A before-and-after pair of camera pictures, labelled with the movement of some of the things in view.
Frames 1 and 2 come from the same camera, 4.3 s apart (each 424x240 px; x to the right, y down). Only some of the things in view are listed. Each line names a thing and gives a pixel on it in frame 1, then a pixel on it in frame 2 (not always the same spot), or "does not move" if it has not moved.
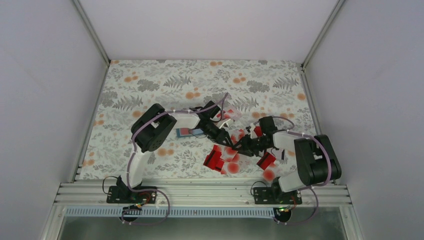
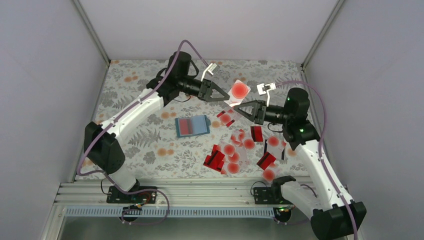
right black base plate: (276, 196) does not move
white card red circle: (233, 168) does not move
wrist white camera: (220, 124) → (212, 68)
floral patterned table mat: (278, 90) does not move
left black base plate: (128, 195) does not move
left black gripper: (220, 136) → (206, 83)
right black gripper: (245, 147) → (257, 119)
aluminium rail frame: (95, 194) does not move
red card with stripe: (213, 160) does not move
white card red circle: (269, 173) does not move
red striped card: (266, 161) does not move
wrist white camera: (252, 126) → (263, 89)
